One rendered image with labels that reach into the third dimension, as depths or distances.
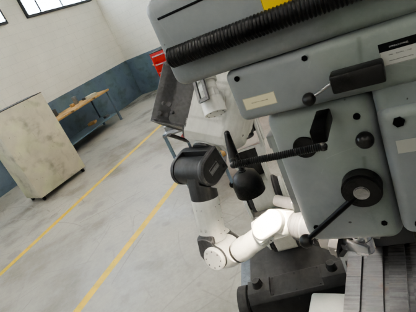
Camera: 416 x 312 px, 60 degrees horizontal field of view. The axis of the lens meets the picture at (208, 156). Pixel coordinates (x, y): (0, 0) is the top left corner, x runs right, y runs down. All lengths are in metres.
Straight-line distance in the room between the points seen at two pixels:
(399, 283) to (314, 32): 0.85
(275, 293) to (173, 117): 1.00
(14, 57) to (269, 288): 8.71
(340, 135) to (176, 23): 0.34
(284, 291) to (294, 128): 1.20
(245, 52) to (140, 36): 11.21
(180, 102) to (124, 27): 10.92
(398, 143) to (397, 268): 0.68
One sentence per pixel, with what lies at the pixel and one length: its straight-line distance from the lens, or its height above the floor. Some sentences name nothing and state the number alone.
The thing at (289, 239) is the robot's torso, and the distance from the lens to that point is 1.85.
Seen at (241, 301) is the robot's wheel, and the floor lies 0.59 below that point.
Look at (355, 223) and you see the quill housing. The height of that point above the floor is 1.36.
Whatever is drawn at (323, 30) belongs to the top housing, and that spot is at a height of 1.75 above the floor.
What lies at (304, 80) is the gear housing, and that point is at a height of 1.68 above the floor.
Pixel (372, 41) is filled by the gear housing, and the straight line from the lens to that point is 0.60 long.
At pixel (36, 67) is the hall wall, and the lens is 10.00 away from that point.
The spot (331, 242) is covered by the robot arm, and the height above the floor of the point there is 1.25.
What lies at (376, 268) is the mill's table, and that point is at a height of 0.94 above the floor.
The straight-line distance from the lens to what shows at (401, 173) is 0.69.
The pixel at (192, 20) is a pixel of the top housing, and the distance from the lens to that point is 0.64.
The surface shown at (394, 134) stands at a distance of 0.65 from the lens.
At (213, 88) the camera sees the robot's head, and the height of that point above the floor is 1.64.
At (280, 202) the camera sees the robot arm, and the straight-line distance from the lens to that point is 1.05.
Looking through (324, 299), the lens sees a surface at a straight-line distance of 1.35.
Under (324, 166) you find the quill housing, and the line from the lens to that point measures 0.71.
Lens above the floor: 1.85
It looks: 22 degrees down
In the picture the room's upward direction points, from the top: 24 degrees counter-clockwise
